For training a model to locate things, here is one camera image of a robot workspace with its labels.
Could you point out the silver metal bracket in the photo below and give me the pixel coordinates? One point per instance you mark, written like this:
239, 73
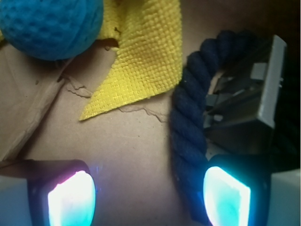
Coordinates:
242, 107

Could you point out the blue dimpled ball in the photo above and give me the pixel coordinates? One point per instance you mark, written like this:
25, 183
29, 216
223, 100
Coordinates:
51, 29

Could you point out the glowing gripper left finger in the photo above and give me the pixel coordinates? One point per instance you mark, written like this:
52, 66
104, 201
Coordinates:
46, 193

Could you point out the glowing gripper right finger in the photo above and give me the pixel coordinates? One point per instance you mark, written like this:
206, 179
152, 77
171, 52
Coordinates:
253, 190

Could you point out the yellow microfiber cloth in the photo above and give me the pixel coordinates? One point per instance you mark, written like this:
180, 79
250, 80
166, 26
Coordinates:
149, 52

